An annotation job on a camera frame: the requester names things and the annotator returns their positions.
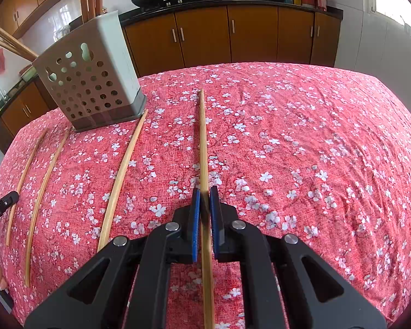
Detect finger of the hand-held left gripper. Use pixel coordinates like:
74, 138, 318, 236
0, 191, 20, 212

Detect glass jars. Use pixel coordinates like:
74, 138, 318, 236
53, 24, 71, 42

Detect grey perforated utensil holder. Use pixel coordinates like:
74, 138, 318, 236
32, 10, 148, 133

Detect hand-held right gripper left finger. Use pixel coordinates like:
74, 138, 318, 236
24, 188, 202, 329

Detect red floral tablecloth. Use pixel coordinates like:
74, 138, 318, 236
0, 62, 411, 329

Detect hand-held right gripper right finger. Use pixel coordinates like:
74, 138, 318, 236
209, 185, 387, 329

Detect black gas stove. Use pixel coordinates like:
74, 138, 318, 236
133, 0, 227, 7

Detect wooden lower cabinets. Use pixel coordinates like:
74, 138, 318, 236
0, 4, 342, 153

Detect black countertop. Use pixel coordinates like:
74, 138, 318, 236
0, 0, 344, 134

